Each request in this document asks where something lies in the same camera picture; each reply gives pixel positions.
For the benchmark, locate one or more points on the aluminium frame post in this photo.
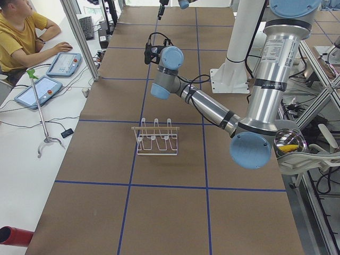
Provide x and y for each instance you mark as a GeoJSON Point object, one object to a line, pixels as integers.
{"type": "Point", "coordinates": [70, 13]}

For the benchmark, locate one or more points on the black keyboard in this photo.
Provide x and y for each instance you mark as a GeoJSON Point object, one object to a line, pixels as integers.
{"type": "Point", "coordinates": [87, 27]}

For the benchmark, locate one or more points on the white wire cup holder rack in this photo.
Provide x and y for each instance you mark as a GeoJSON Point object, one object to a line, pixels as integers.
{"type": "Point", "coordinates": [156, 140]}

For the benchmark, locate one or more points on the teach pendant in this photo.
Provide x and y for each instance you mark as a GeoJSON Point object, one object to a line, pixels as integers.
{"type": "Point", "coordinates": [45, 86]}
{"type": "Point", "coordinates": [64, 65]}

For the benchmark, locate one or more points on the steel bowl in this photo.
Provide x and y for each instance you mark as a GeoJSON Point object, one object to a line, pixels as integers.
{"type": "Point", "coordinates": [289, 140]}

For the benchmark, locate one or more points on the lower teach pendant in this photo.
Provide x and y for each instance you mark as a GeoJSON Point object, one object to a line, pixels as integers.
{"type": "Point", "coordinates": [45, 86]}

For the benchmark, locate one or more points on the small black device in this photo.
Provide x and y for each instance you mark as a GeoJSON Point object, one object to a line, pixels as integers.
{"type": "Point", "coordinates": [67, 133]}

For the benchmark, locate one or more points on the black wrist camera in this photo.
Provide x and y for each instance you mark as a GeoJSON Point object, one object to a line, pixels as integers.
{"type": "Point", "coordinates": [148, 54]}
{"type": "Point", "coordinates": [160, 12]}

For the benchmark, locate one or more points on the person in yellow shirt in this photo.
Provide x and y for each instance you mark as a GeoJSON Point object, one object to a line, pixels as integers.
{"type": "Point", "coordinates": [23, 35]}

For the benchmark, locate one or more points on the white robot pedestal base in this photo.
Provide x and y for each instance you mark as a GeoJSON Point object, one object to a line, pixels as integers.
{"type": "Point", "coordinates": [231, 77]}

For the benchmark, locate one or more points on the red cylinder bottle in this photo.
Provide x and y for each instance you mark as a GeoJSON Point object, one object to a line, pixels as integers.
{"type": "Point", "coordinates": [15, 236]}

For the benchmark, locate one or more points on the upper teach pendant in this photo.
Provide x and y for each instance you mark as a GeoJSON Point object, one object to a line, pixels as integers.
{"type": "Point", "coordinates": [64, 65]}

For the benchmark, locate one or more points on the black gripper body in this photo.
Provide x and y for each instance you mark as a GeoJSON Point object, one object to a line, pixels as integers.
{"type": "Point", "coordinates": [156, 54]}

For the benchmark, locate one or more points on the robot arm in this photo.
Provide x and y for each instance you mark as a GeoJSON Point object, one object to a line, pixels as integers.
{"type": "Point", "coordinates": [184, 4]}
{"type": "Point", "coordinates": [287, 24]}

